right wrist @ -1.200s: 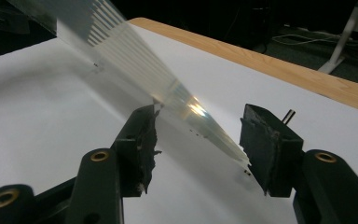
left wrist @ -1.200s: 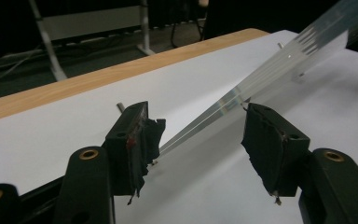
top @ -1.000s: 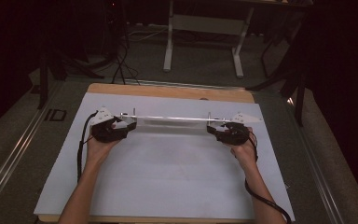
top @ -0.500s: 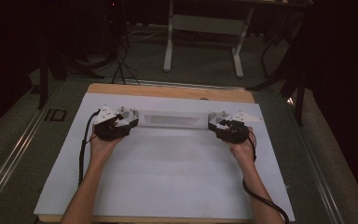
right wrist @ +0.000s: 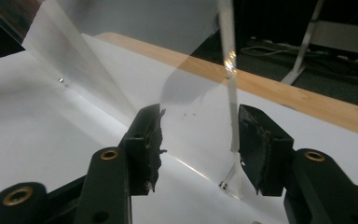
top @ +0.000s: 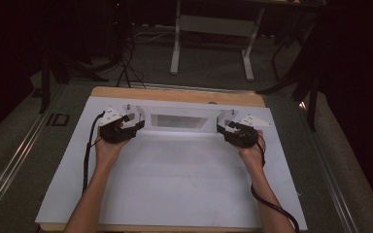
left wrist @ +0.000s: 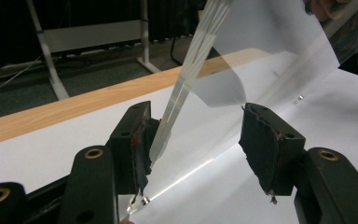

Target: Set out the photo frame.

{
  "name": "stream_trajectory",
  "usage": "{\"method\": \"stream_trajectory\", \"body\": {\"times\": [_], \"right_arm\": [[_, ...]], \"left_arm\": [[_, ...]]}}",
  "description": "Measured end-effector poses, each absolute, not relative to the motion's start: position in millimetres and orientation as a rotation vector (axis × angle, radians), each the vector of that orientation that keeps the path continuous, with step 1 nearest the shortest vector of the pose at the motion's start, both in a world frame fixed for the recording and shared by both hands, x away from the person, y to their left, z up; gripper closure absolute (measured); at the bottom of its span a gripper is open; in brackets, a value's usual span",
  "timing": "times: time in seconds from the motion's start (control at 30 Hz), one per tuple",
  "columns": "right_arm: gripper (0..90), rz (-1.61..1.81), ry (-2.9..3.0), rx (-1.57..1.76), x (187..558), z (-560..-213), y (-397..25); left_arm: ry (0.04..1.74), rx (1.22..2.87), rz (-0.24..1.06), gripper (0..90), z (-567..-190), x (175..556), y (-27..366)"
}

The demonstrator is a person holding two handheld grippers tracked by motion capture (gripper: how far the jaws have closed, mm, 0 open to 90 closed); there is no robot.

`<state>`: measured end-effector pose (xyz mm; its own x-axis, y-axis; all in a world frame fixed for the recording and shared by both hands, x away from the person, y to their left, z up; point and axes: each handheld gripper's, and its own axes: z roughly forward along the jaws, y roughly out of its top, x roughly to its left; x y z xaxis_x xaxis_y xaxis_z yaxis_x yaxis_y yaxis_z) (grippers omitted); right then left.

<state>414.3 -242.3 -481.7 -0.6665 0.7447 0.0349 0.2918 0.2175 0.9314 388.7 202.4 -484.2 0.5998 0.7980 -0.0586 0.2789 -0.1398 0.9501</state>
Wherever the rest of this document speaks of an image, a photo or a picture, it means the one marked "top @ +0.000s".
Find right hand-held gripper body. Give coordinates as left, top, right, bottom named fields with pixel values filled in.
left=224, top=114, right=272, bottom=150

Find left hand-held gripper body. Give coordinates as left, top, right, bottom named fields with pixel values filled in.
left=97, top=107, right=134, bottom=145

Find cream paper card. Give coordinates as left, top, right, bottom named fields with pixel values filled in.
left=151, top=114, right=210, bottom=129

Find person's right hand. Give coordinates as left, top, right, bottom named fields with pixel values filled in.
left=235, top=129, right=267, bottom=172

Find person's left hand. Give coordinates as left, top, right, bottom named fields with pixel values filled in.
left=93, top=128, right=131, bottom=170

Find white table mat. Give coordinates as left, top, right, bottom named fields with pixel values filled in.
left=34, top=95, right=309, bottom=232

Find black tripod stand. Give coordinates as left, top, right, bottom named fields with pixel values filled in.
left=255, top=13, right=325, bottom=132

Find black metal stand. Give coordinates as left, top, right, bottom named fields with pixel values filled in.
left=38, top=0, right=111, bottom=115

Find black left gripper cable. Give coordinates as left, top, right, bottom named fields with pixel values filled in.
left=82, top=111, right=107, bottom=196

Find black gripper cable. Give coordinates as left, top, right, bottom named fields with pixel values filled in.
left=82, top=111, right=107, bottom=196
left=250, top=133, right=301, bottom=233

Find black floor cables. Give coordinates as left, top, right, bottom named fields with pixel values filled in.
left=114, top=38, right=148, bottom=89

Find black floor bracket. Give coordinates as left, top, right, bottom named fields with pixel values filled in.
left=46, top=113, right=70, bottom=127

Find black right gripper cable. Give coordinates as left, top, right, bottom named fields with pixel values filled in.
left=250, top=133, right=301, bottom=233

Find white floor cable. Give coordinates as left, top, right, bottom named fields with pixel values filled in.
left=131, top=29, right=177, bottom=46

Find white metal desk frame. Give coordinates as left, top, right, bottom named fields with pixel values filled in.
left=169, top=0, right=325, bottom=83

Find aluminium floor rail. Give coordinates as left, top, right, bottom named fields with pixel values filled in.
left=295, top=100, right=359, bottom=233
left=0, top=83, right=68, bottom=221

